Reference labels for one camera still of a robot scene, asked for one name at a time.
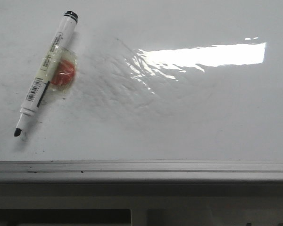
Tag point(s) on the white black dry-erase marker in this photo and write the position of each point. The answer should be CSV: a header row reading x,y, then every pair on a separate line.
x,y
46,70

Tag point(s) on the white whiteboard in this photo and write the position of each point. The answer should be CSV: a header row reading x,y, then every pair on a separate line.
x,y
165,90

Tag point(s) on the red magnet under tape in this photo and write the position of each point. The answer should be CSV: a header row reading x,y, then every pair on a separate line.
x,y
65,73

